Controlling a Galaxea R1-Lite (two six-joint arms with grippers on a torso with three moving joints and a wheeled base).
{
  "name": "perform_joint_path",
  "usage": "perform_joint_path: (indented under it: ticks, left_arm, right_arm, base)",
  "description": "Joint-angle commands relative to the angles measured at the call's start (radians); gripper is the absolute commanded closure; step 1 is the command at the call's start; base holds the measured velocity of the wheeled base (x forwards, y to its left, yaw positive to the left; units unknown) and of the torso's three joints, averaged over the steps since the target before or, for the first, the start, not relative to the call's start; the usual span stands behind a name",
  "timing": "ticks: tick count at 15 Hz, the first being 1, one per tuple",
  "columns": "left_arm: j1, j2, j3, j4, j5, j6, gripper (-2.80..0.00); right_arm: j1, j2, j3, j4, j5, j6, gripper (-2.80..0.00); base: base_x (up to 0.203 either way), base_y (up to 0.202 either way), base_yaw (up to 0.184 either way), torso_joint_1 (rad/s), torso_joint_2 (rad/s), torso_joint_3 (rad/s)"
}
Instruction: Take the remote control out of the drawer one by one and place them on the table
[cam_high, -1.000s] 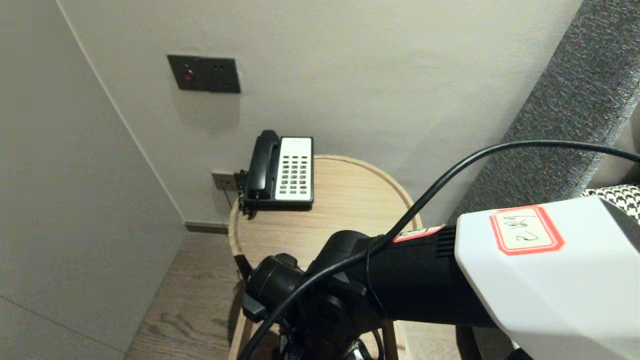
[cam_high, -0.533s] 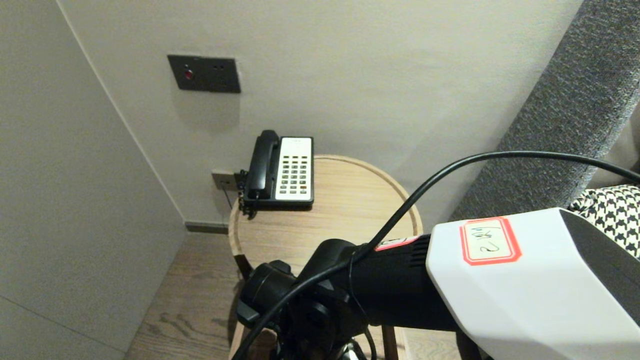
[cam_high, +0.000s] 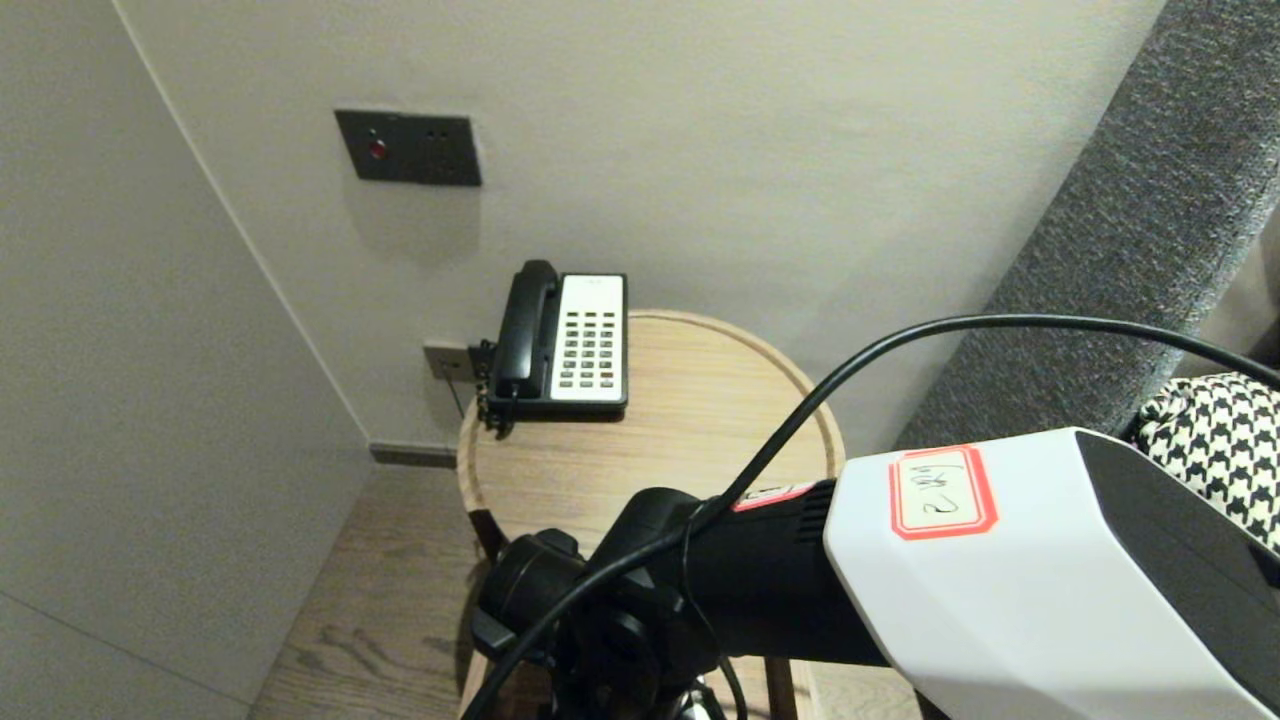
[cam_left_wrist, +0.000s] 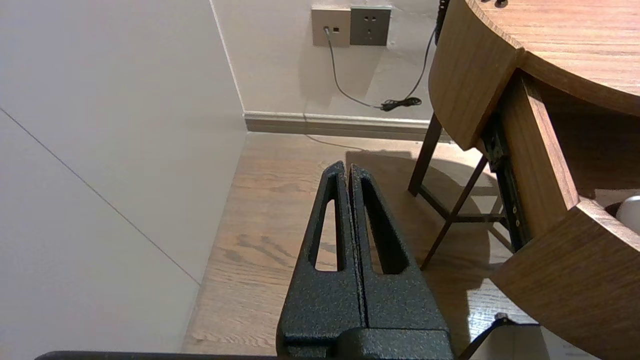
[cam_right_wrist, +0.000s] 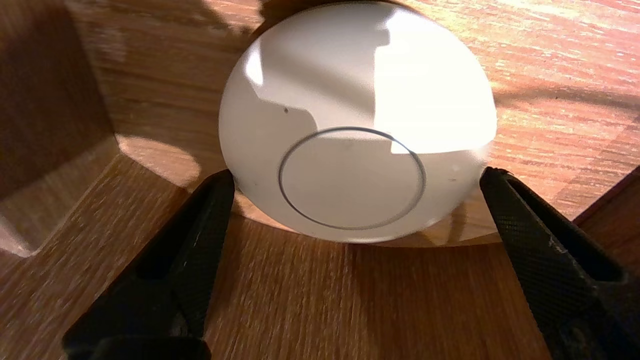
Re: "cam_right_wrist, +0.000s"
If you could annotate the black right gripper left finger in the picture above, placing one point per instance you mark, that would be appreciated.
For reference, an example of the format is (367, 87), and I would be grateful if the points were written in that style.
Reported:
(165, 290)

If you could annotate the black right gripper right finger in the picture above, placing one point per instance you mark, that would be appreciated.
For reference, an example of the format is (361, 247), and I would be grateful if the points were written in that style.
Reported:
(560, 290)

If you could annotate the curved wooden nightstand drawer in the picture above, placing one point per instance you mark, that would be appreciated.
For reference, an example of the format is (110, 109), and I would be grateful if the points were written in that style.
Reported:
(125, 125)

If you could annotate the white round dome device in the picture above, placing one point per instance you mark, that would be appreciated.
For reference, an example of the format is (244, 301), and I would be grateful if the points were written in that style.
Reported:
(350, 125)

